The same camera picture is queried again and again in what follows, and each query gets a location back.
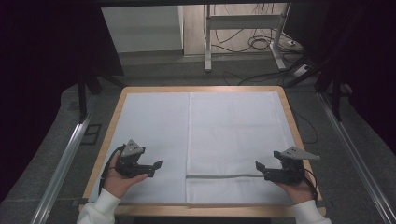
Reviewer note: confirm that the person's left hand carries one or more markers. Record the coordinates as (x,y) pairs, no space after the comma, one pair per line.
(116,183)

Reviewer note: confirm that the grey tape strip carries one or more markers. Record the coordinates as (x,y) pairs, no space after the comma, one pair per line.
(80,202)
(323,204)

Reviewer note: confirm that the dark curtain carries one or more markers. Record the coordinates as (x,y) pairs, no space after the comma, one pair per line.
(367,62)
(40,62)

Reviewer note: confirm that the white metal desk frame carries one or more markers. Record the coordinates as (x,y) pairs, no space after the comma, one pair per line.
(243,21)

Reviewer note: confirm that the person's right hand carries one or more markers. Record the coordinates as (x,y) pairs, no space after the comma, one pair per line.
(300,193)

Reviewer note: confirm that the wooden table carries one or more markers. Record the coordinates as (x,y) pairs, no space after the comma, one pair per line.
(202,211)

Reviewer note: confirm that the black floor grid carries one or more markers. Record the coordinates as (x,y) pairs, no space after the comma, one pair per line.
(91,134)

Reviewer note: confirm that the black stand legs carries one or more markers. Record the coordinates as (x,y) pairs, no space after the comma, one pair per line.
(82,99)
(336,99)

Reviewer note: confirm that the metal floor rail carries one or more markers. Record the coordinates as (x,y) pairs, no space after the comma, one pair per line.
(62,161)
(358,155)

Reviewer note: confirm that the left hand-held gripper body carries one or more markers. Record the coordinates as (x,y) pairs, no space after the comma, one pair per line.
(132,149)

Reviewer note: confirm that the white cabinet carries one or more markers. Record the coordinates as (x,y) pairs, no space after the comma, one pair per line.
(143,28)

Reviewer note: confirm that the white power strip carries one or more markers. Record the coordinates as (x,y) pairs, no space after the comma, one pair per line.
(301,70)

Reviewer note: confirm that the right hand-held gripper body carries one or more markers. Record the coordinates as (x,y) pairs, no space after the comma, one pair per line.
(292,169)

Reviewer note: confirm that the white towel with grey stripe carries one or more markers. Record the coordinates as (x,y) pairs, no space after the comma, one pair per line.
(236,130)

